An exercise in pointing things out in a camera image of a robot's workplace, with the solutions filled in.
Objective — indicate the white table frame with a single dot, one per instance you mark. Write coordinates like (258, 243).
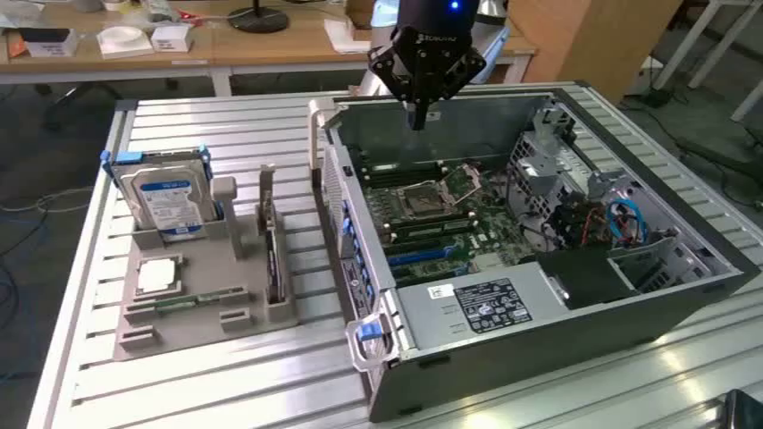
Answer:
(679, 49)

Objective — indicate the CPU socket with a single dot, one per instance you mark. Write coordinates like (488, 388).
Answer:
(424, 199)

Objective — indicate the blue expansion slot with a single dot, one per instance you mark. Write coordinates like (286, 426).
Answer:
(420, 257)

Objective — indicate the grey power supply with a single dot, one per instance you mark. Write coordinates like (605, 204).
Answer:
(440, 322)

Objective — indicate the black power adapter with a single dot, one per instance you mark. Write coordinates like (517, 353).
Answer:
(656, 98)

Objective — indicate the green RAM stick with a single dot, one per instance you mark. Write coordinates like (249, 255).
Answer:
(190, 300)

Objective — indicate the blue case latch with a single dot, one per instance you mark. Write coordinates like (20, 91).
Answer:
(366, 333)

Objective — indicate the white paper stack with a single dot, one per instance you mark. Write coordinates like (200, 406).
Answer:
(344, 38)

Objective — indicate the open socket cover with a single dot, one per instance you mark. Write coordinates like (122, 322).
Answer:
(461, 183)

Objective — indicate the grey parts rack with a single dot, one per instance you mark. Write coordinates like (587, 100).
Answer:
(202, 322)

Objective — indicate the wooden desk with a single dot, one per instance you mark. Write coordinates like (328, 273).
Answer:
(249, 49)

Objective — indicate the silver metal drive cage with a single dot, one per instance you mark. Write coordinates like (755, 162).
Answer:
(536, 179)

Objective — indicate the dark installed RAM stick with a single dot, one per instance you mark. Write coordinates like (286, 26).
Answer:
(429, 219)
(434, 231)

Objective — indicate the white round container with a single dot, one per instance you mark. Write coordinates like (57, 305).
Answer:
(124, 40)

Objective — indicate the black object with dark screen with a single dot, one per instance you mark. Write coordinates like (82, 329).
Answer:
(743, 411)

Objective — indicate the silver CPU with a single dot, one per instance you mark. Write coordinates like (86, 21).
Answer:
(156, 276)

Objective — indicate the white box with black lid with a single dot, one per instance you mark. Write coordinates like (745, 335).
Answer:
(48, 41)

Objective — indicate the black round lamp base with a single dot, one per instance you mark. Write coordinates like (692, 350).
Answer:
(257, 20)

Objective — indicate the hard disk in blue carrier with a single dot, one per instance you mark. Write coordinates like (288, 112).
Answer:
(166, 201)

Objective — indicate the small white labelled box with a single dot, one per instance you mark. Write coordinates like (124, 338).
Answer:
(170, 39)

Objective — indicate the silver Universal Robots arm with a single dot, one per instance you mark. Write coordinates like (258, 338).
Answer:
(376, 84)

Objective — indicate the open black PC case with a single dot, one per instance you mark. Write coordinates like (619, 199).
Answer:
(536, 357)

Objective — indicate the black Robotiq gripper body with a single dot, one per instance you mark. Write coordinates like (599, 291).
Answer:
(432, 40)

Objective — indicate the wooden cabinet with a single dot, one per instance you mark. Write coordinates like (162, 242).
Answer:
(601, 40)

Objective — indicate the black graphics card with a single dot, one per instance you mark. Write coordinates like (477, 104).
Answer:
(272, 250)

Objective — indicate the black office chair base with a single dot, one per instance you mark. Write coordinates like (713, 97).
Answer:
(65, 100)

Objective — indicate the green motherboard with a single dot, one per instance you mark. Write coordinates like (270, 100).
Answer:
(495, 232)

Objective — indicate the grey disk bay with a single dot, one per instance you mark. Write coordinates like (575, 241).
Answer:
(655, 263)

